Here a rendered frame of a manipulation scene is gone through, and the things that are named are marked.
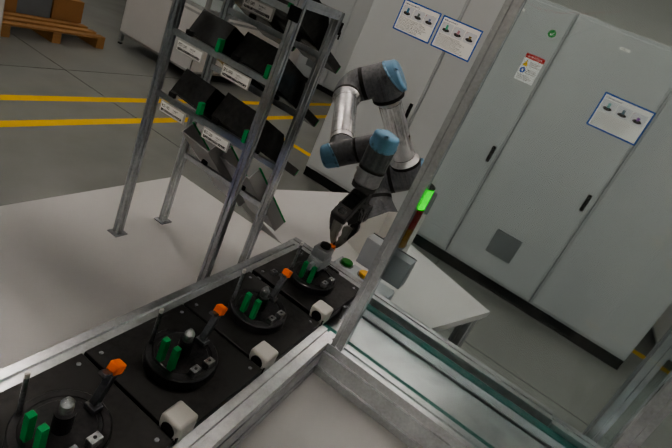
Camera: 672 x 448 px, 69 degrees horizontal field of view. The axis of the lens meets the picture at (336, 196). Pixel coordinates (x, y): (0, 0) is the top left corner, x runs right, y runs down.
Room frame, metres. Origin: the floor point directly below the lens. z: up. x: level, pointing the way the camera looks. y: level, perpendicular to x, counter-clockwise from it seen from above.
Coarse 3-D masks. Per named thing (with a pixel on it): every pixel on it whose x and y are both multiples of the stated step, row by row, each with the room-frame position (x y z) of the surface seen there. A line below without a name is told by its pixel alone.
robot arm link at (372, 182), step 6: (360, 168) 1.25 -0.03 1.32; (360, 174) 1.25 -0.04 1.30; (366, 174) 1.24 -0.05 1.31; (360, 180) 1.24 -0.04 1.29; (366, 180) 1.24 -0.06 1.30; (372, 180) 1.24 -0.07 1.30; (378, 180) 1.25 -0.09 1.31; (366, 186) 1.24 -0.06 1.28; (372, 186) 1.24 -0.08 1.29; (378, 186) 1.26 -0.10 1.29
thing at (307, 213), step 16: (288, 192) 1.98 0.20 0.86; (304, 192) 2.06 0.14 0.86; (320, 192) 2.14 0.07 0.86; (336, 192) 2.23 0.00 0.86; (288, 208) 1.83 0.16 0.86; (304, 208) 1.89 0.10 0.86; (320, 208) 1.97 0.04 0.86; (288, 224) 1.69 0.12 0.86; (304, 224) 1.75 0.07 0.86; (320, 224) 1.81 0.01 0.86; (288, 240) 1.57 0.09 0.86; (304, 240) 1.62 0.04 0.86; (320, 240) 1.68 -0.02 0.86; (336, 240) 1.74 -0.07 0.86; (336, 256) 1.61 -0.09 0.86; (352, 256) 1.67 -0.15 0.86
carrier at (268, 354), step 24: (216, 288) 0.99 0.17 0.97; (240, 288) 1.03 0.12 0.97; (264, 288) 0.96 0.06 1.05; (192, 312) 0.88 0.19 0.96; (240, 312) 0.92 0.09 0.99; (264, 312) 0.95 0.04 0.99; (288, 312) 1.02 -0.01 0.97; (240, 336) 0.86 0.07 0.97; (264, 336) 0.90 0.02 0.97; (288, 336) 0.93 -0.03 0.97; (264, 360) 0.81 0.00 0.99
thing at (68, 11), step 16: (16, 0) 5.21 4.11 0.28; (32, 0) 5.36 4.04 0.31; (48, 0) 5.52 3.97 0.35; (64, 0) 5.70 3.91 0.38; (80, 0) 5.96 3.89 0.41; (16, 16) 5.12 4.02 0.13; (32, 16) 5.34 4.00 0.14; (48, 16) 5.55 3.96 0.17; (64, 16) 5.73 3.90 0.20; (80, 16) 5.92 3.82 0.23; (48, 32) 5.22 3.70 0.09; (64, 32) 5.30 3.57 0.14; (80, 32) 5.55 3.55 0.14; (96, 32) 5.85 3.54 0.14
